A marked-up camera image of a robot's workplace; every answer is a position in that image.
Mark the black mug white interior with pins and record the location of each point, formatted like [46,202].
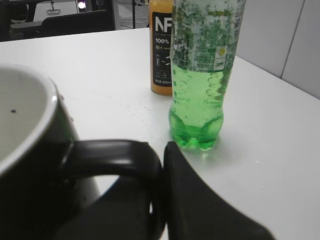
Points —
[47,174]

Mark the green sprite bottle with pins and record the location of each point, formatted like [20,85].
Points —
[204,41]

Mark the orange juice bottle white cap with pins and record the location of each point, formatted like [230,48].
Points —
[160,28]

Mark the dark office chair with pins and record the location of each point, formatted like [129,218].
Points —
[29,19]

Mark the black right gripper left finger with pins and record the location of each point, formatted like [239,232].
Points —
[122,213]

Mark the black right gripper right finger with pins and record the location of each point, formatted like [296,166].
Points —
[196,212]

